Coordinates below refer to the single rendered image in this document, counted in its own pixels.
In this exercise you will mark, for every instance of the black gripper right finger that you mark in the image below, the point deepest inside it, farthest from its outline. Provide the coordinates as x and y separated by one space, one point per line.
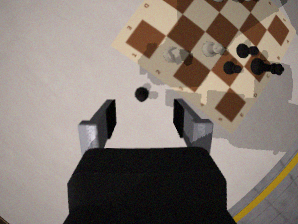
194 130

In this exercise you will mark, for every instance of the brown and cream chessboard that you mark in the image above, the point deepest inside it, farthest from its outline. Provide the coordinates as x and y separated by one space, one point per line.
187 25

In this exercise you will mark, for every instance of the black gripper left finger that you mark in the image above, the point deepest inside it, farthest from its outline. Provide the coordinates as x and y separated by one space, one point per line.
94 133

